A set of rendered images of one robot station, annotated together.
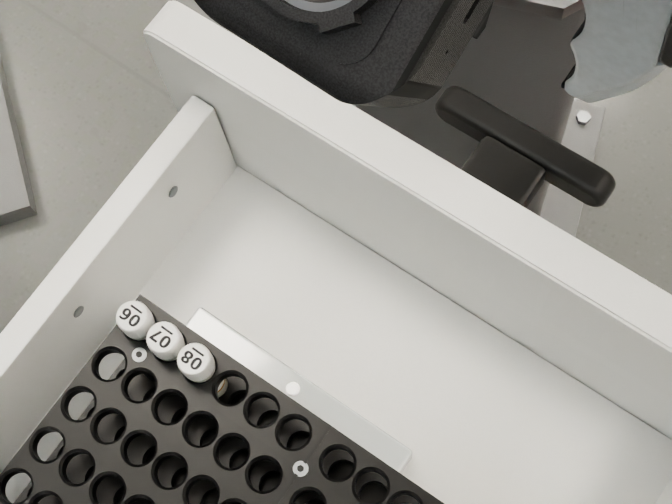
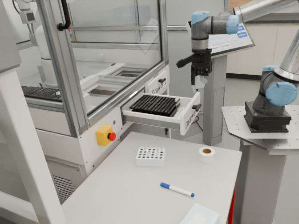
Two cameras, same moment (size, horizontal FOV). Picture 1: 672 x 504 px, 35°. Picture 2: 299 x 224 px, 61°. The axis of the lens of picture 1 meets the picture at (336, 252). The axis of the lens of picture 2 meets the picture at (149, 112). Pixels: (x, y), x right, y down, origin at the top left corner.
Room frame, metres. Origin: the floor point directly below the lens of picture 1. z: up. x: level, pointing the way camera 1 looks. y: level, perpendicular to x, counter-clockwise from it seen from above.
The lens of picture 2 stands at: (-0.43, -1.06, 1.48)
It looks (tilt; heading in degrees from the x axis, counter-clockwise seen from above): 27 degrees down; 71
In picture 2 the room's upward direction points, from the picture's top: 5 degrees counter-clockwise
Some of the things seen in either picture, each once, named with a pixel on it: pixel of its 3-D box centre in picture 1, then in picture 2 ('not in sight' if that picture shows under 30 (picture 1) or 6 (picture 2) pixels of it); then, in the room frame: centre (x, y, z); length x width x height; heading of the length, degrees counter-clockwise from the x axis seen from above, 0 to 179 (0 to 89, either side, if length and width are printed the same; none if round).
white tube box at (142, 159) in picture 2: not in sight; (151, 156); (-0.14, -0.18, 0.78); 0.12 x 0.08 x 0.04; 151
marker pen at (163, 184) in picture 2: not in sight; (176, 189); (-0.13, -0.40, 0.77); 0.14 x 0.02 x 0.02; 128
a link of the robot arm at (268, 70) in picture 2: not in sight; (274, 78); (0.52, -0.19, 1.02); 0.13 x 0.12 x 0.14; 54
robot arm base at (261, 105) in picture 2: not in sight; (269, 100); (0.52, -0.18, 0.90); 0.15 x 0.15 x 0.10
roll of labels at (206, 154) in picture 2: not in sight; (206, 154); (0.08, -0.28, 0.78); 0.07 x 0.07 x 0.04
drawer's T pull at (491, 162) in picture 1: (506, 169); (195, 107); (0.16, -0.07, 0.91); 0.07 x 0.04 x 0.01; 44
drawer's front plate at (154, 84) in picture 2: not in sight; (158, 84); (0.14, 0.40, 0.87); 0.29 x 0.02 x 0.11; 44
